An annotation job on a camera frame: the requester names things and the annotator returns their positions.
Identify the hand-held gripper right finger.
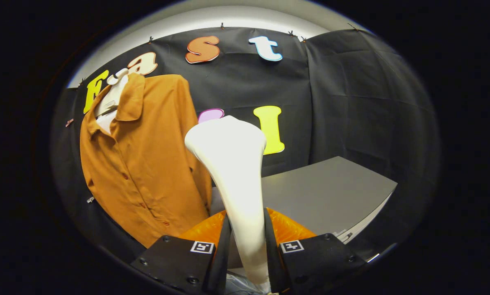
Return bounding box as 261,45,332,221
264,207,368,295

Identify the orange button shirt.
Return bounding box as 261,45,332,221
80,73,213,249

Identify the white garment steamer head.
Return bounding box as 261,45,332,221
184,115,270,293

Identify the grey cabinet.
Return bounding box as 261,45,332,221
210,156,398,269

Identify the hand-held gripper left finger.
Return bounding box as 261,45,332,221
130,210,232,295

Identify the black backdrop cloth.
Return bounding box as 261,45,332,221
50,27,440,263

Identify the white plastic hanger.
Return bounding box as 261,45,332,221
94,68,130,117

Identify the white mannequin torso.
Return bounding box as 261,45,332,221
97,110,118,135

